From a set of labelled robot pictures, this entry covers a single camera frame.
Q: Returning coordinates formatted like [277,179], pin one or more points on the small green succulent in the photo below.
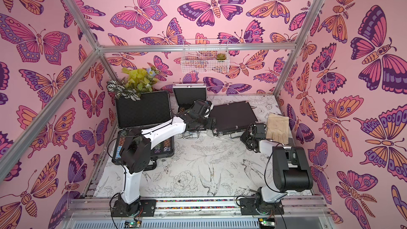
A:
[221,57]

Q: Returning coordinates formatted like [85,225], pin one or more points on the white wire basket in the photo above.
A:
[199,55]

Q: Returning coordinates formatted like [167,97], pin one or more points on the black aluminium poker case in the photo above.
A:
[232,118]

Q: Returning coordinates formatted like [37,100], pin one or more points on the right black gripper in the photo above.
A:
[251,133]

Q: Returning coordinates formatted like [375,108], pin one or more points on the green artificial plant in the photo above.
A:
[141,80]

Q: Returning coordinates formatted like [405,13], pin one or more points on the cream work glove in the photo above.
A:
[278,128]

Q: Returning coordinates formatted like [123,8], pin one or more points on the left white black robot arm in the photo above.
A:
[136,151]

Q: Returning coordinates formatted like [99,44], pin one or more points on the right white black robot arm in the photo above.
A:
[287,169]

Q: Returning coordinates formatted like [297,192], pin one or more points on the striped leaf plant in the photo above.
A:
[120,91]

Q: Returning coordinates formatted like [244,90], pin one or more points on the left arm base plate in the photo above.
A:
[140,207]

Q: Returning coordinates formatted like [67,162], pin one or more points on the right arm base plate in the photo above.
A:
[260,206]

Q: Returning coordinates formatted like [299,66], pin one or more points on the aluminium front rail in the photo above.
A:
[295,212]

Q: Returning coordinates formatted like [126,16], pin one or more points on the small silver poker case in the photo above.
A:
[187,94]

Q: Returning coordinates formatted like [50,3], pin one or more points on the large black poker case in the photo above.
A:
[151,110]

